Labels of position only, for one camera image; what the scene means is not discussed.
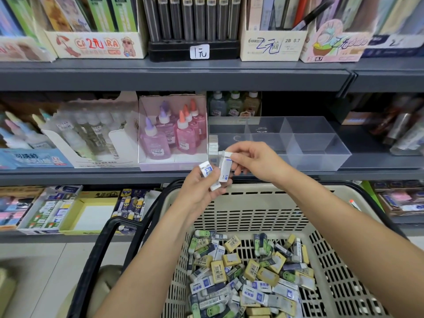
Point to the person's left hand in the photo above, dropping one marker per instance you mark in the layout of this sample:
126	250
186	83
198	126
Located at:
195	195

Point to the person's right hand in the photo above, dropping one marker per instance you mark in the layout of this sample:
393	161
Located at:
258	162

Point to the beige shopping basket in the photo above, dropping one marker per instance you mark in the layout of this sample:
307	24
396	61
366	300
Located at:
265	208

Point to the pile of erasers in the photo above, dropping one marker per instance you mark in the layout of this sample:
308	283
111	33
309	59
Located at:
245	281

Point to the grey store shelves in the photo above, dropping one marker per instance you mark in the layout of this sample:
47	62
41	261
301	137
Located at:
132	74

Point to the person's left forearm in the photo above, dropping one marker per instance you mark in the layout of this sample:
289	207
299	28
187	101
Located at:
146	275

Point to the person's right forearm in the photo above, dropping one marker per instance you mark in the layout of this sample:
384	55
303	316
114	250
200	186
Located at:
351	241

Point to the pink glue display box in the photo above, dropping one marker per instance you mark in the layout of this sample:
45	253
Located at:
169	165

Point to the white glue display box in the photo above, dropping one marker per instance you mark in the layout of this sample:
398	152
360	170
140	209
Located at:
122	152

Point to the yellow empty display box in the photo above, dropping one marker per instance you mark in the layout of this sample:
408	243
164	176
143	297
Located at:
89	215

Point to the white pencil display box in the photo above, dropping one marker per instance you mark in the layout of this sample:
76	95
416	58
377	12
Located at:
271	46

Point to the colourful pencil display box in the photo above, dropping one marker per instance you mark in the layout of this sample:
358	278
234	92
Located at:
338	44

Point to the white eraser display box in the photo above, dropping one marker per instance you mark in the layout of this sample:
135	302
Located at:
46	212

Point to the blue white display box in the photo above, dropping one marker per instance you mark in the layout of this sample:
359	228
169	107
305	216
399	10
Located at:
394	44

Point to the cartoon print display box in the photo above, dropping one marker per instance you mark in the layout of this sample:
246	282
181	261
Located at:
93	46

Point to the pastel lead display box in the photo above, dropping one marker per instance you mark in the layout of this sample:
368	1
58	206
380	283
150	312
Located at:
20	49

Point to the clear plastic divider tray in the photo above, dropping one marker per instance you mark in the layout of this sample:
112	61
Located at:
311	152

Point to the translucent glue bottle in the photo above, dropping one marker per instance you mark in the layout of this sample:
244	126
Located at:
217	106
252	104
235	106

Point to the pink glue bottle orange cap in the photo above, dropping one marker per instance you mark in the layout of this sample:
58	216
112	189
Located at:
203	116
187	137
197	127

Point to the dark blue yellow packets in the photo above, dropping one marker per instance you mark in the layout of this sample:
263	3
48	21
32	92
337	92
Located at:
136	205

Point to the pink glue bottle purple cap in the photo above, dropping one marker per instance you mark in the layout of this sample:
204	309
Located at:
167	127
156	145

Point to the row of clear glue bottles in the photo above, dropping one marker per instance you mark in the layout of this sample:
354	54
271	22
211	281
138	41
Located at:
93	132

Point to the white price label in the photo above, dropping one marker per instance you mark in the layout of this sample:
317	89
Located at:
199	52

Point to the black lead tube display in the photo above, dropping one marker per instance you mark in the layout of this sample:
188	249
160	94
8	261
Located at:
165	51

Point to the black pen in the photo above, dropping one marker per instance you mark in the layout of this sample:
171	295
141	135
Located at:
313	15

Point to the pink stationery packets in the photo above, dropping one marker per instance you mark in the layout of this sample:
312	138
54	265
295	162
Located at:
18	208

